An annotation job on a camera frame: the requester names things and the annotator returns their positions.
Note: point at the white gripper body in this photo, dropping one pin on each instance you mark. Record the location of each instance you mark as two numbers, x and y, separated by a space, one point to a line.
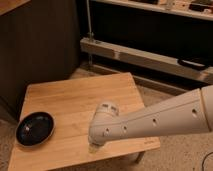
93 148

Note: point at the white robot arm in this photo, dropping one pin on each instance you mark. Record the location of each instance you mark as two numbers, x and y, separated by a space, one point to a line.
188 113

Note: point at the black ceramic bowl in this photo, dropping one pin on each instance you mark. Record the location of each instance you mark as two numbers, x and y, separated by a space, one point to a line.
35 129

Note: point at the wooden table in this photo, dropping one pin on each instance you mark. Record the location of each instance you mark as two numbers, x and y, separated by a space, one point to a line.
72 104

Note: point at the metal vertical pole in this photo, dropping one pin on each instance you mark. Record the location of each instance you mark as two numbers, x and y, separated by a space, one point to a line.
90 32

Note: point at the black object on beam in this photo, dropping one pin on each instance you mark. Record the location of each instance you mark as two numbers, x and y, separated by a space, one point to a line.
198 64

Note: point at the upper wooden shelf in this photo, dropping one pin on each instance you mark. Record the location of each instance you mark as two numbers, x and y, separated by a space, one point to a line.
184 8

